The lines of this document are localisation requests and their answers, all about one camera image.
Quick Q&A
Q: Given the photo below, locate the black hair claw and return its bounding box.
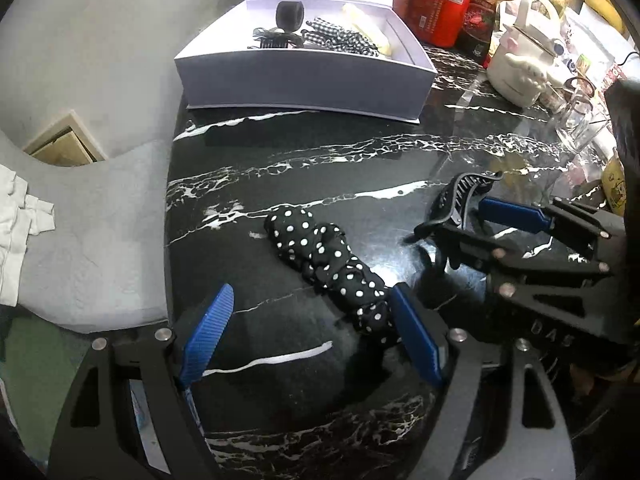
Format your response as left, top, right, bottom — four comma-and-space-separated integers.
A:
412, 170, 503, 246

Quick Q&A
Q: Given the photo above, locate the red tin canister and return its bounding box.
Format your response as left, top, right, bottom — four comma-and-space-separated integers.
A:
407, 0, 473, 47

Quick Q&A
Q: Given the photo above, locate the black snack bag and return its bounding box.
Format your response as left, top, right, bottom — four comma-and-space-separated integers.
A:
457, 0, 531, 66

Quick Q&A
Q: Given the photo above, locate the cardboard box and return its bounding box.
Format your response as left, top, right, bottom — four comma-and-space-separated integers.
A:
22, 110, 108, 167

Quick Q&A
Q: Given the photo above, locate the black fuzzy hair tie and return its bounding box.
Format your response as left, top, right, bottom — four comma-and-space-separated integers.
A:
276, 0, 306, 32

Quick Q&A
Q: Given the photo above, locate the white cloth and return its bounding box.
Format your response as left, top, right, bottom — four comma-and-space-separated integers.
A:
0, 162, 56, 308

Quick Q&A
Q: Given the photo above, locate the gingham checked scrunchie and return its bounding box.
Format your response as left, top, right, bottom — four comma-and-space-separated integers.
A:
302, 16, 380, 56

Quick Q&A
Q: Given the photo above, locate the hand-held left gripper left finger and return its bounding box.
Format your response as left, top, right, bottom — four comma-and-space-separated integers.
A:
47, 283, 236, 480

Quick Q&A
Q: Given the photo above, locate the clear glass cup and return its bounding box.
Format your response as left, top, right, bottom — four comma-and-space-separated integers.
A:
555, 77, 611, 153

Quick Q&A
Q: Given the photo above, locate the grey seat cushion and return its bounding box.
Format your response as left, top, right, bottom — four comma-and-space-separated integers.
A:
0, 130, 176, 333

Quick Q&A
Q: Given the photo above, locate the lavender gift box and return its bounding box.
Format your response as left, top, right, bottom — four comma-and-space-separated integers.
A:
175, 0, 437, 123

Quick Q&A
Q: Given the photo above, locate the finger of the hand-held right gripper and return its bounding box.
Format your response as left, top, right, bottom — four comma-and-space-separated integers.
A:
477, 197, 627, 257
414, 222, 613, 303

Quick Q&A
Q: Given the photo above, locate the yellow paper bowl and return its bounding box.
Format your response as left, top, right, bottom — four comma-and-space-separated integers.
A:
600, 147, 627, 216

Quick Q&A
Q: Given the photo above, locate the white ceramic teapot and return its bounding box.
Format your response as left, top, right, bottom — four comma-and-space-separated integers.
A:
486, 0, 571, 108

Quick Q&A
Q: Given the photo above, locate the dark brown hair clip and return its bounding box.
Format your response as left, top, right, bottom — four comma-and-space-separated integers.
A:
246, 26, 307, 52

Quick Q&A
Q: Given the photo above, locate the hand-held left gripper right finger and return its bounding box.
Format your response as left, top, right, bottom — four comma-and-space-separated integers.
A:
389, 283, 577, 480

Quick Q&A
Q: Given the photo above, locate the pale yellow hair claw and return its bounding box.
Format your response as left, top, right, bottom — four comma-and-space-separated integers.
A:
342, 2, 396, 57

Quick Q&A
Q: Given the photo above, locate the black polka-dot scrunchie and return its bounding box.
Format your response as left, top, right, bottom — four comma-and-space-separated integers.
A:
262, 205, 403, 348

